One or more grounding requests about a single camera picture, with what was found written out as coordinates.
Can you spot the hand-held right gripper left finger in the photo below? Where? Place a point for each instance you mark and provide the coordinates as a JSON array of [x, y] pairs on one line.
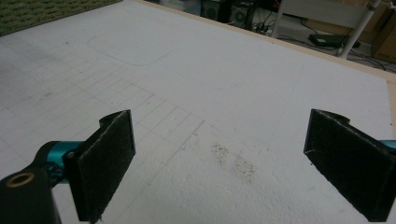
[[99, 168]]

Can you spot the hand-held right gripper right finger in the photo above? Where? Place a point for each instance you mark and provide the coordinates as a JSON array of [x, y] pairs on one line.
[[351, 168]]

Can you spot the light wooden table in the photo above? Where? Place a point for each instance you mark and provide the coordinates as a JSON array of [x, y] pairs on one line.
[[391, 102]]

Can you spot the black flat box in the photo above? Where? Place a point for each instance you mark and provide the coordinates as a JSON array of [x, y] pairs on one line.
[[327, 39]]

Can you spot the cardboard box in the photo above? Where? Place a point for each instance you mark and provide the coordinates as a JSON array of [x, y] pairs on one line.
[[387, 40]]

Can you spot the white foam mat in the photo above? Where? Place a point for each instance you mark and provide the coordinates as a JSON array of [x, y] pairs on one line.
[[218, 77]]

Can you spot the green woven basket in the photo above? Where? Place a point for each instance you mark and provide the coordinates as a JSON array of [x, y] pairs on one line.
[[37, 12]]

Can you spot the black computer tower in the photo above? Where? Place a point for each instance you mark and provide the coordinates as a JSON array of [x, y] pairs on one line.
[[244, 15], [214, 9]]

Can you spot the white desk frame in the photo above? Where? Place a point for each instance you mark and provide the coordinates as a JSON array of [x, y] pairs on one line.
[[327, 11]]

